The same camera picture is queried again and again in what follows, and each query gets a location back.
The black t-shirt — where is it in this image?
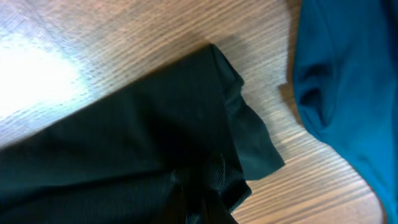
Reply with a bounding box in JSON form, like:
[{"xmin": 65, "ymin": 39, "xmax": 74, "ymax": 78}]
[{"xmin": 1, "ymin": 44, "xmax": 284, "ymax": 223}]

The blue polo shirt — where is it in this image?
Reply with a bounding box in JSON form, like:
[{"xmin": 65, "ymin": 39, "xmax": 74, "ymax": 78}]
[{"xmin": 292, "ymin": 0, "xmax": 397, "ymax": 223}]

